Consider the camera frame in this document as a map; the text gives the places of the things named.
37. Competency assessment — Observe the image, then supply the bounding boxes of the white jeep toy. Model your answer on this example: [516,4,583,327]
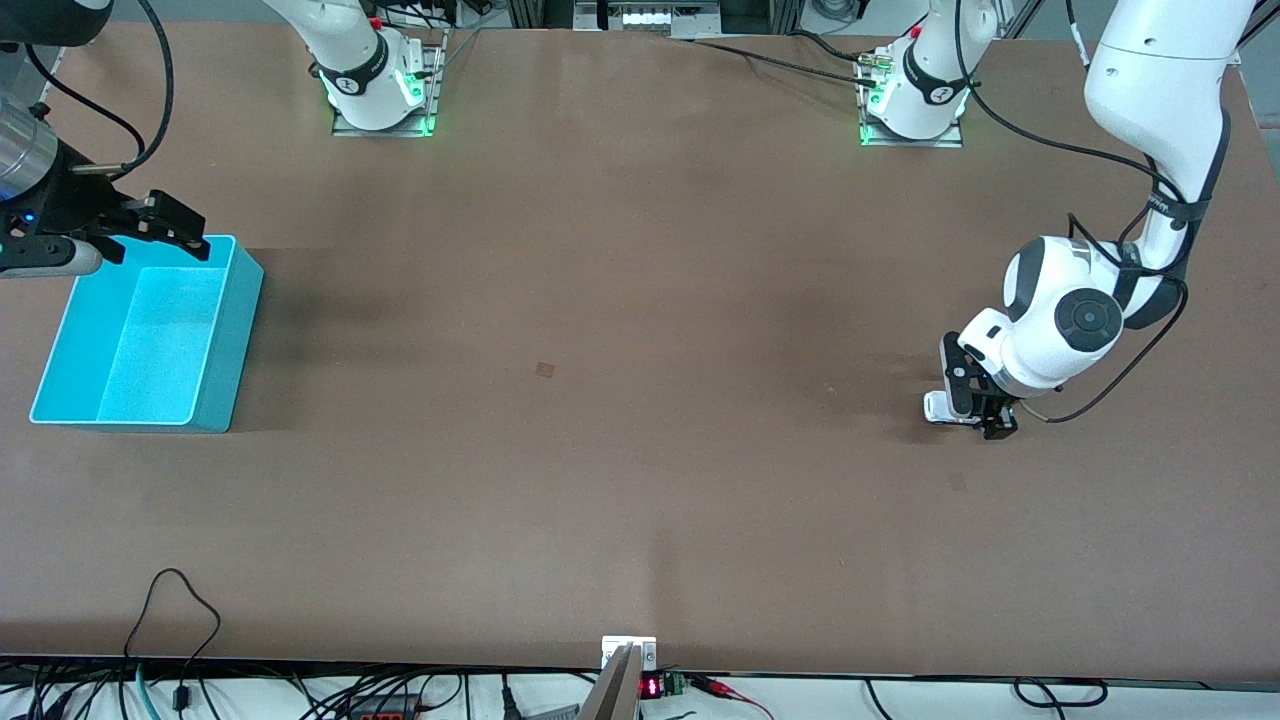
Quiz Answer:
[923,390,986,428]

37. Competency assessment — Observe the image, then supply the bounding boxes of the cyan plastic bin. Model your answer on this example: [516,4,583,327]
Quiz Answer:
[28,234,266,434]

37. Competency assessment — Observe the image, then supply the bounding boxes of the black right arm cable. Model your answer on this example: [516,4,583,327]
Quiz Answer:
[20,0,176,181]

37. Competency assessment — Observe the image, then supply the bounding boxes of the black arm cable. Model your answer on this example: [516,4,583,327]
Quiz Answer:
[955,0,1191,426]
[20,0,176,181]

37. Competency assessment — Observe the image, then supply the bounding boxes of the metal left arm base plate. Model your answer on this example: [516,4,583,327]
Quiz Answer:
[857,50,964,149]

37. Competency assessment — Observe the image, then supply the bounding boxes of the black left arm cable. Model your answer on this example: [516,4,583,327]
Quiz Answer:
[955,0,1191,426]

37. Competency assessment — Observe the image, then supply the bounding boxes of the black coiled floor cable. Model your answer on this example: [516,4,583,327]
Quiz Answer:
[1010,677,1111,710]

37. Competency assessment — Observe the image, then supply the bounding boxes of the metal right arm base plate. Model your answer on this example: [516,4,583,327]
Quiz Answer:
[332,28,447,138]

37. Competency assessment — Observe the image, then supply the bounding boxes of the black looped thin cable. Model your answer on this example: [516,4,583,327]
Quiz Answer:
[122,567,223,713]

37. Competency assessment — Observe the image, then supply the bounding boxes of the short black table cable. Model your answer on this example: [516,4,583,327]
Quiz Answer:
[788,30,873,65]

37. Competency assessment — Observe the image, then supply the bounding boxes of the long black table cable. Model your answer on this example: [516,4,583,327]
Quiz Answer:
[665,36,886,91]

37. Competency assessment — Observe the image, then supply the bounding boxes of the red and black clip wires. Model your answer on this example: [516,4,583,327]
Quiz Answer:
[688,674,777,720]

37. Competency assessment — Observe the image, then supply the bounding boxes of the grey metal camera mount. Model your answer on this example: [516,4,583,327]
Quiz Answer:
[577,636,659,720]

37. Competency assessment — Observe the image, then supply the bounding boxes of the aluminium frame with white device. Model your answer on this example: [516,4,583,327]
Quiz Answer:
[508,0,803,37]

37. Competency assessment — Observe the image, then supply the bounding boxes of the black cable bundle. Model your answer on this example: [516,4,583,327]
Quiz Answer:
[0,660,476,720]

